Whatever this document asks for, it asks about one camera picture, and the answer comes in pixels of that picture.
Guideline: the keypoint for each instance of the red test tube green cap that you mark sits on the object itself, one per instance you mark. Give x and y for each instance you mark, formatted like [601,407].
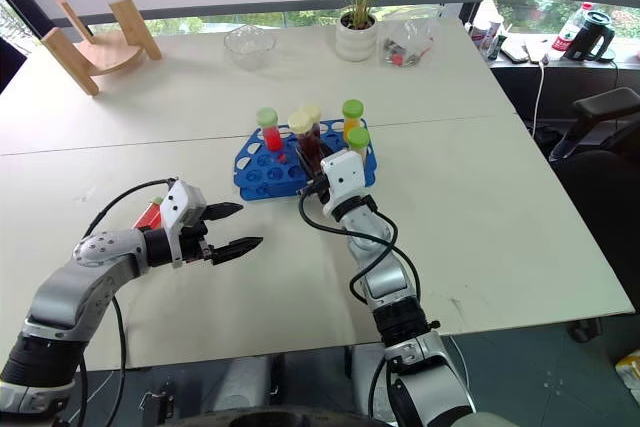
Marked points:
[147,218]
[270,134]

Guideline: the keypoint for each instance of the black electric kettle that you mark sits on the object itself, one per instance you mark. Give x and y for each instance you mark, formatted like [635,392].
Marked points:
[587,37]

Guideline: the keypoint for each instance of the wooden curved stand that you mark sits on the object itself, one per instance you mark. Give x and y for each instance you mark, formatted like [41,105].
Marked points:
[107,49]

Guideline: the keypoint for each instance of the orange test tube green cap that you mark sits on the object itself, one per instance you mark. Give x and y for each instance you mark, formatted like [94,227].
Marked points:
[352,114]

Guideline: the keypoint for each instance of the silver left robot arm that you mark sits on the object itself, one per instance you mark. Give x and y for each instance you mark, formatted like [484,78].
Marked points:
[65,292]

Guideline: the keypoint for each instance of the clear plastic bag with parts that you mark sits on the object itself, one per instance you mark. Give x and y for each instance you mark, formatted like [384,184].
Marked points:
[405,47]

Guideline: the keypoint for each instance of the clear glass bowl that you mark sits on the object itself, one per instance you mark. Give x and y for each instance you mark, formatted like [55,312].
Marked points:
[249,47]

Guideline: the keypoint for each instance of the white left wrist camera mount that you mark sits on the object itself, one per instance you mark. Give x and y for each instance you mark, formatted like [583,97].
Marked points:
[182,202]

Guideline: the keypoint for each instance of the green plant in white pot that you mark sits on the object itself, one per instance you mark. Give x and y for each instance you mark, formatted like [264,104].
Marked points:
[356,39]

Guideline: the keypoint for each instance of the white canister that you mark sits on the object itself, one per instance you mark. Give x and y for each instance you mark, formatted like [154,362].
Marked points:
[486,29]

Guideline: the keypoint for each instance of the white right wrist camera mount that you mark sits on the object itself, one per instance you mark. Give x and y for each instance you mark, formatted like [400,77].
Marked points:
[342,174]

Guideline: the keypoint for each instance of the pale test tube green cap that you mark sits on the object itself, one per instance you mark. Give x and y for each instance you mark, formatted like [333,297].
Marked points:
[358,138]

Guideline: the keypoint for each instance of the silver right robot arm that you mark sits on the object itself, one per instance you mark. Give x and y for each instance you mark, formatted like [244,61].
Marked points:
[385,282]

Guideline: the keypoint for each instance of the blue test tube rack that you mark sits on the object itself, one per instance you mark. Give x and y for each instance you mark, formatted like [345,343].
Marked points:
[265,177]

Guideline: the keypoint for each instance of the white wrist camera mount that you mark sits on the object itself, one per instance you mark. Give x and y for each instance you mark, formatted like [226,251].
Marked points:
[182,202]
[342,174]

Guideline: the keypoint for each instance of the dark red tube cream cap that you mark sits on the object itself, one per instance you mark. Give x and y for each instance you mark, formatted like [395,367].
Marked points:
[313,114]
[307,144]

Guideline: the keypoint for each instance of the yellow and white package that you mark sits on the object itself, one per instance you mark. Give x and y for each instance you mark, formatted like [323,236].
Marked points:
[629,374]

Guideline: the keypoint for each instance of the grey table leg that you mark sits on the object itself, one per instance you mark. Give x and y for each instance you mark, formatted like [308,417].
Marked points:
[245,387]
[365,377]

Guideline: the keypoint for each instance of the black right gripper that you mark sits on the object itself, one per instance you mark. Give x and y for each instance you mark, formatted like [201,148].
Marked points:
[316,188]

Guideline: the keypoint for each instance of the black office chair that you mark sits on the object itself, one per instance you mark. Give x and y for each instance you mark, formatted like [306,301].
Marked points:
[595,187]

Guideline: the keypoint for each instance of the white flat items pile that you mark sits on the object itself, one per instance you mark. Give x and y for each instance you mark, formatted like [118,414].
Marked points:
[525,49]

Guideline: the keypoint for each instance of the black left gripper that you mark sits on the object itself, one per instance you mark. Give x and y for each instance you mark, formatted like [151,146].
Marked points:
[195,247]

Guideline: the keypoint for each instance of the water bottle red label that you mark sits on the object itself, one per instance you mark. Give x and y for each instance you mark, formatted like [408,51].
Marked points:
[567,32]

